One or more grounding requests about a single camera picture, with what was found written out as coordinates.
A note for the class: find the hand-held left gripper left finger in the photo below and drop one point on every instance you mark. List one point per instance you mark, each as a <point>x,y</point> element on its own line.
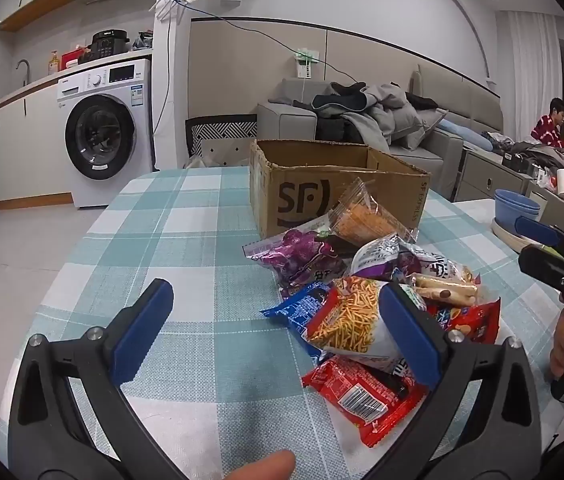
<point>139,332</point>

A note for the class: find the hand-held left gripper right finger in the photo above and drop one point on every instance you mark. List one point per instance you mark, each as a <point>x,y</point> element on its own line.
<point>409,335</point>

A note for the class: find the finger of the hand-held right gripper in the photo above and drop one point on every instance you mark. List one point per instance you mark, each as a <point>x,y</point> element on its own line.
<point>541,262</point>
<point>536,230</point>

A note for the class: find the biscuit stick packet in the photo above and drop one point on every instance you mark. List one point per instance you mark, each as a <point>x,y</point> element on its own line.
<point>446,291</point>

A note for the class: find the fries snack packet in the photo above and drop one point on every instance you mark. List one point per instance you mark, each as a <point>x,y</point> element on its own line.
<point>351,320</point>

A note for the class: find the red cracker packet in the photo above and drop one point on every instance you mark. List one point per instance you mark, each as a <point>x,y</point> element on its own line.
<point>471,322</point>

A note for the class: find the white snack packet black print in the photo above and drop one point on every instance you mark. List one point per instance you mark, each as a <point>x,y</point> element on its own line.
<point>441,267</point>

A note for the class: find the red barcode snack packet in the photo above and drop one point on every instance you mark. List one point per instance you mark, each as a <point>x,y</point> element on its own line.
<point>356,395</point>

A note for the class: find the white and purple snack packet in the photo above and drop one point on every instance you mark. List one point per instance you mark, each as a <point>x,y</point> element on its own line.
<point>381,255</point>

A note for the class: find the blue snack packet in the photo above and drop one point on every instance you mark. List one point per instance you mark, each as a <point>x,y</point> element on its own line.
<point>297,310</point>

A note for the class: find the clear orange snack packet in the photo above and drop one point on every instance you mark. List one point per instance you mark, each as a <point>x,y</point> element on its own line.
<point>361,220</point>

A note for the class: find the brown cardboard box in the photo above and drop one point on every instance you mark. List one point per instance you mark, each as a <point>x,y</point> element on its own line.
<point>302,185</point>

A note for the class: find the person's right hand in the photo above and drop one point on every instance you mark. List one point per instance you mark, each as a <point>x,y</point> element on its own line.
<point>561,342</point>

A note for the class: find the person's left hand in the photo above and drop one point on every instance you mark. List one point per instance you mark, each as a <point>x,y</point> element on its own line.
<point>264,466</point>

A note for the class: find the green plate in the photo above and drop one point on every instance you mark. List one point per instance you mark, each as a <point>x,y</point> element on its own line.
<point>549,252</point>

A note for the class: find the white round tray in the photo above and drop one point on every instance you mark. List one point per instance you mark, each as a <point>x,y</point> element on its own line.
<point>506,235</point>

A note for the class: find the stack of blue bowls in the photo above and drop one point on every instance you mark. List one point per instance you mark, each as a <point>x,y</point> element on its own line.
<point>514,205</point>

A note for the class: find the white paper roll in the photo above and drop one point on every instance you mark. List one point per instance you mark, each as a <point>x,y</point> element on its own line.
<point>562,182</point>

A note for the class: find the grey side cabinet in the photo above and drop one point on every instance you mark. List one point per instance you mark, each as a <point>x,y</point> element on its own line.
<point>491,175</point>

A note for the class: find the light blue pillow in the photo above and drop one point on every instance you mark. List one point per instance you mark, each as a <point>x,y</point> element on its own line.
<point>461,135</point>

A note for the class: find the white curtain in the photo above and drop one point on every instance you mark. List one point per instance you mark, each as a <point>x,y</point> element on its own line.
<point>534,75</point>

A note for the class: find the pile of clothes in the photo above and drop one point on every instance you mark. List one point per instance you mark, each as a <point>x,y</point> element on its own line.
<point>376,110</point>

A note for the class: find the white washing machine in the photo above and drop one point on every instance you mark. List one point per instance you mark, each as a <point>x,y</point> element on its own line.
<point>102,135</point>

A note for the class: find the black patterned stool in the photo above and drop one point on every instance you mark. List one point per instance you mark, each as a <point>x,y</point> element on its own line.
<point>222,135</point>

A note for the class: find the grey sofa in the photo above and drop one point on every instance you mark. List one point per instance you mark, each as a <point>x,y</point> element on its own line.
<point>287,120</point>

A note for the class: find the red box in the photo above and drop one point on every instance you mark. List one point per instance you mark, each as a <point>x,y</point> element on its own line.
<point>71,60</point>

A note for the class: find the yellow soap bottle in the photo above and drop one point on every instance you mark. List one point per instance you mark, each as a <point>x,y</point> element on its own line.
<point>53,64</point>

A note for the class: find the kitchen faucet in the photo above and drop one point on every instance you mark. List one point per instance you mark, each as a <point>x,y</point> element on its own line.
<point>24,67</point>

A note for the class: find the black pressure cooker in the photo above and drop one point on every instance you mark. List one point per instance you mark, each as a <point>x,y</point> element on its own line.
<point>104,45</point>

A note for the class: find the grey bag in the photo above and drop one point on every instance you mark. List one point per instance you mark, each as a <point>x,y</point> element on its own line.
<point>143,41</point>

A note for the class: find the wall outlet with charger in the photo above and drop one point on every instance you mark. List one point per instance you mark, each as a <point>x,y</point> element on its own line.
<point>304,62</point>

